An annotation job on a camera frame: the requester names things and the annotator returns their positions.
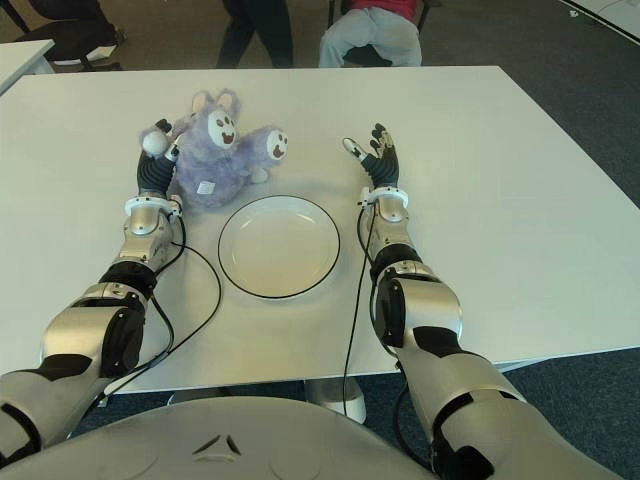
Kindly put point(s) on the person in black trousers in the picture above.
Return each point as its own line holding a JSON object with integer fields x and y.
{"x": 95, "y": 15}

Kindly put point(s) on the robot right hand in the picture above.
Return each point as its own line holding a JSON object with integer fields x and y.
{"x": 385, "y": 170}

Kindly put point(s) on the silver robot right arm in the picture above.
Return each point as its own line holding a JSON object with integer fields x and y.
{"x": 430, "y": 300}

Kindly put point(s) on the white side table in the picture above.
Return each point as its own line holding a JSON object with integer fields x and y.
{"x": 20, "y": 60}

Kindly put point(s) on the silver table pedestal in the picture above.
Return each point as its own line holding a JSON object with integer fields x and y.
{"x": 325, "y": 395}

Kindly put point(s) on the black office chair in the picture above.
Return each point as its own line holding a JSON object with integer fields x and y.
{"x": 82, "y": 45}

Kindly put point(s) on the person in white shirt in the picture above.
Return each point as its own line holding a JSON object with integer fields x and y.
{"x": 280, "y": 35}

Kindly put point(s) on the purple plush doll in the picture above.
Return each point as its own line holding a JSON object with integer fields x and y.
{"x": 210, "y": 165}

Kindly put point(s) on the white plate black rim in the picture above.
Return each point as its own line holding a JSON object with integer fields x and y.
{"x": 277, "y": 247}

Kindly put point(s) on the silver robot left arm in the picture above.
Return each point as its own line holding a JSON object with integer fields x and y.
{"x": 75, "y": 325}

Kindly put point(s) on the silver robot torso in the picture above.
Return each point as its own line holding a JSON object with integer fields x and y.
{"x": 225, "y": 450}

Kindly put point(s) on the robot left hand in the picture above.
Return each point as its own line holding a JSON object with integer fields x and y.
{"x": 154, "y": 175}

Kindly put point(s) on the person in grey trousers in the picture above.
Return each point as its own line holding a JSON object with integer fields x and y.
{"x": 370, "y": 35}

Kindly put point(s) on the white furniture edge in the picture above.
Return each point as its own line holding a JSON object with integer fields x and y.
{"x": 610, "y": 12}

